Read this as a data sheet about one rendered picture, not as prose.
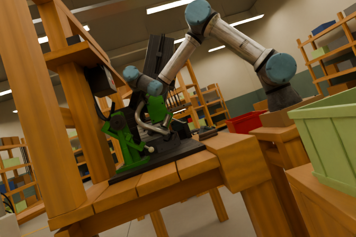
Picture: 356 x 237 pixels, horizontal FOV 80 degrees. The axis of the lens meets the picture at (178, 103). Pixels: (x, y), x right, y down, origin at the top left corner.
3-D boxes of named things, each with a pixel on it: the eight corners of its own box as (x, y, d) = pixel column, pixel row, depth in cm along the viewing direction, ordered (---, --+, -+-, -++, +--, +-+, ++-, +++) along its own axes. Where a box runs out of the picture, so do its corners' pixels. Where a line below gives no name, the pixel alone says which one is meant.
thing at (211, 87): (234, 126, 992) (217, 81, 1011) (171, 149, 944) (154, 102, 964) (230, 126, 1045) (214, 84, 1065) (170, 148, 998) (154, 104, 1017)
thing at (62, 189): (140, 151, 212) (110, 63, 221) (77, 209, 64) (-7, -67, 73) (131, 154, 212) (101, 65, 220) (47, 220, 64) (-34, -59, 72)
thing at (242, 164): (200, 143, 217) (195, 129, 218) (273, 179, 68) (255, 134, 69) (187, 147, 216) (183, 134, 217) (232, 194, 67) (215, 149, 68)
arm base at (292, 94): (289, 103, 109) (281, 85, 110) (310, 98, 94) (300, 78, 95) (264, 114, 106) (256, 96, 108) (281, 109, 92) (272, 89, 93)
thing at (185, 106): (189, 108, 161) (188, 103, 161) (192, 106, 145) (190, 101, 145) (141, 125, 157) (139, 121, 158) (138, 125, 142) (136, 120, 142)
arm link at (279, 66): (294, 70, 94) (198, 7, 105) (306, 63, 80) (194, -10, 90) (277, 91, 96) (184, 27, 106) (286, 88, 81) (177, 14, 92)
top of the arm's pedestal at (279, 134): (303, 118, 116) (300, 111, 117) (354, 115, 85) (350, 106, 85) (250, 138, 114) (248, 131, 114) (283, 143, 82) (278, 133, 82)
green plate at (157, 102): (170, 120, 137) (160, 93, 144) (170, 117, 129) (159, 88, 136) (154, 127, 136) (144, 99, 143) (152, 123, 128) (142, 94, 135)
